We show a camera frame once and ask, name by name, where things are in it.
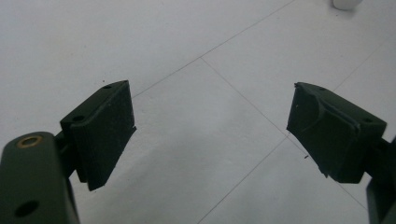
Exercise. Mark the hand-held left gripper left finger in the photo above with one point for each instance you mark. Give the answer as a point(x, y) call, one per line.
point(99, 137)

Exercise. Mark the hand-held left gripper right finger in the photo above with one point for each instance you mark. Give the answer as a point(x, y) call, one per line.
point(333, 137)

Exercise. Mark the white cup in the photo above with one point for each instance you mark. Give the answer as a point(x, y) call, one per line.
point(346, 3)

